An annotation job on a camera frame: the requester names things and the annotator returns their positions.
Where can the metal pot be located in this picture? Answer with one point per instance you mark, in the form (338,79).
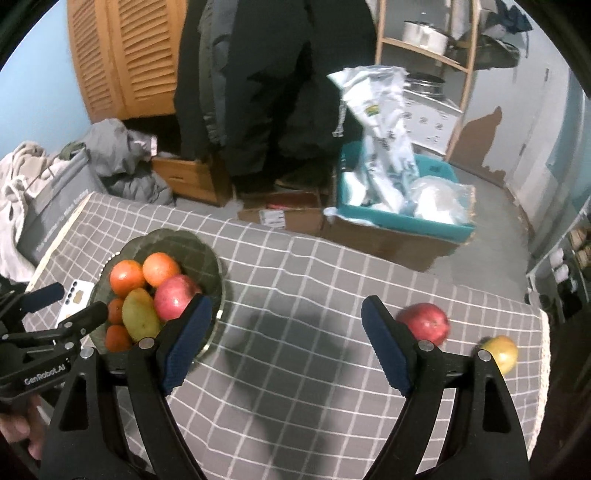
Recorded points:
(425,85)

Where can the green glass plate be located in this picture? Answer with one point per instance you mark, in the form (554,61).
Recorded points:
(194,249)

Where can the white smartphone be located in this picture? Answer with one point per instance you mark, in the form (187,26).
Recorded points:
(78,293)

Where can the wooden drawer cabinet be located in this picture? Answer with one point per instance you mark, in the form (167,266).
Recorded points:
(184,177)

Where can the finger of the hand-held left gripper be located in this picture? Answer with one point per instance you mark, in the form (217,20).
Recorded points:
(41,294)
(87,316)

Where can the white printed plastic bag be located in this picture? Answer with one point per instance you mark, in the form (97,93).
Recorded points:
(383,138)

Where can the teal plastic crate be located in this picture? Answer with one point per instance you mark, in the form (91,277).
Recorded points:
(392,244)

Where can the small tangerine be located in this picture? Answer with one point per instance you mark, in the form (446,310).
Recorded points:
(116,311)
(117,339)

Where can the beige cloth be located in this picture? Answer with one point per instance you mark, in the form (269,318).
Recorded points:
(18,184)

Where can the wooden shelf rack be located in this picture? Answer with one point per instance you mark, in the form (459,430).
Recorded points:
(466,92)

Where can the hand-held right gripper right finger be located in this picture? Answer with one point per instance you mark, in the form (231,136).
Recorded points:
(388,350)

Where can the dark green cloth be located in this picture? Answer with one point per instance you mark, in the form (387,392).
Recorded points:
(503,50)

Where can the white shoe rack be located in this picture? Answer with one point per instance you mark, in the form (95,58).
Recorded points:
(568,272)

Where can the grey clothing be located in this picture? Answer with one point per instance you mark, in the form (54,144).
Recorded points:
(120,166)

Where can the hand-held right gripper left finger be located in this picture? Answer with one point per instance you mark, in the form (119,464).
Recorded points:
(184,350)

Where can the red apple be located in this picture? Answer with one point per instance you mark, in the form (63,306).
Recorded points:
(425,323)
(173,295)

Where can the dark hanging coats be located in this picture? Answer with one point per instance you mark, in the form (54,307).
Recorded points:
(258,92)

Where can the wooden louvre wardrobe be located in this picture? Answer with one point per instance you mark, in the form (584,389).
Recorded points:
(129,55)

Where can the clear plastic bag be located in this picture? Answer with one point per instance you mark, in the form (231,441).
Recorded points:
(443,198)

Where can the grey checked tablecloth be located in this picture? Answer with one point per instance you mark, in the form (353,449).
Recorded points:
(300,286)

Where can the person's left hand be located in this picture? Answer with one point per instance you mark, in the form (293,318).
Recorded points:
(18,431)

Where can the yellow green apple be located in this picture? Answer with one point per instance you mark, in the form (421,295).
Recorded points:
(503,353)

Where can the orange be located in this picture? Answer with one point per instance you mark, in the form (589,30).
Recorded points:
(127,277)
(161,267)

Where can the green mango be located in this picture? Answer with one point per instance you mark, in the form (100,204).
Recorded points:
(141,316)

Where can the grey printed bag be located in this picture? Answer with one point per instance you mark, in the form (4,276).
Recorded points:
(60,203)

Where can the flat cardboard box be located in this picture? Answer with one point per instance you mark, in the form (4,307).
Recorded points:
(295,207)

